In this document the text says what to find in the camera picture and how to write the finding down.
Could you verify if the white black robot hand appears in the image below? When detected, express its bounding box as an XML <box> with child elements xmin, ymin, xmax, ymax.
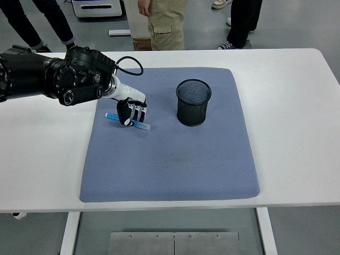
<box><xmin>109</xmin><ymin>79</ymin><xmax>148</xmax><ymax>128</ymax></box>

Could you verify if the blue marker with clear cap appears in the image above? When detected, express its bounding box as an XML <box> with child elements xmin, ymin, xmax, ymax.
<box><xmin>105</xmin><ymin>113</ymin><xmax>151</xmax><ymax>131</ymax></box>

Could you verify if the black mesh pen holder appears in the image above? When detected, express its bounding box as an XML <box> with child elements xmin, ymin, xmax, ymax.
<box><xmin>175</xmin><ymin>79</ymin><xmax>213</xmax><ymax>127</ymax></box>

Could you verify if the person's hand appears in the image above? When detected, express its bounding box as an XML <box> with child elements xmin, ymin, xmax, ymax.
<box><xmin>137</xmin><ymin>0</ymin><xmax>152</xmax><ymax>16</ymax></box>

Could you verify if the brown cardboard box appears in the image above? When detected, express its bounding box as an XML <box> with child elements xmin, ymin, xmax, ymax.
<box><xmin>132</xmin><ymin>38</ymin><xmax>154</xmax><ymax>52</ymax></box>

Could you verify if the flat white board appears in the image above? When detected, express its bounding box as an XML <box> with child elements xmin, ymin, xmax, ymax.
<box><xmin>108</xmin><ymin>29</ymin><xmax>131</xmax><ymax>37</ymax></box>

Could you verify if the white plastic bin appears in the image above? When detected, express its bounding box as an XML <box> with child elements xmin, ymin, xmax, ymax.
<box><xmin>123</xmin><ymin>0</ymin><xmax>151</xmax><ymax>38</ymax></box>

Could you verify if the blue-grey padded mat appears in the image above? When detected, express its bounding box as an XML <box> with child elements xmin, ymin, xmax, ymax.
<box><xmin>79</xmin><ymin>67</ymin><xmax>260</xmax><ymax>203</ymax></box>

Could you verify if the person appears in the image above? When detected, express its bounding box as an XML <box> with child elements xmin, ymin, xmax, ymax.
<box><xmin>217</xmin><ymin>0</ymin><xmax>264</xmax><ymax>50</ymax></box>
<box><xmin>0</xmin><ymin>0</ymin><xmax>77</xmax><ymax>53</ymax></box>
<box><xmin>144</xmin><ymin>0</ymin><xmax>188</xmax><ymax>51</ymax></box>
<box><xmin>211</xmin><ymin>0</ymin><xmax>233</xmax><ymax>10</ymax></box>

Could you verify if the white machine with dark slot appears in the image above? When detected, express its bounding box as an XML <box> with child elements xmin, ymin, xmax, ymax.
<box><xmin>71</xmin><ymin>0</ymin><xmax>125</xmax><ymax>19</ymax></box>

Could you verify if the grey metal plate with screws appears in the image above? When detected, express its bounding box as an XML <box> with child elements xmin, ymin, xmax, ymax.
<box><xmin>107</xmin><ymin>232</ymin><xmax>175</xmax><ymax>255</ymax></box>
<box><xmin>174</xmin><ymin>232</ymin><xmax>240</xmax><ymax>255</ymax></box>

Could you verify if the white table leg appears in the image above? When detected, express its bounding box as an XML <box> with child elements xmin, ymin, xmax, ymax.
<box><xmin>255</xmin><ymin>207</ymin><xmax>278</xmax><ymax>255</ymax></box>
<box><xmin>58</xmin><ymin>211</ymin><xmax>81</xmax><ymax>255</ymax></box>

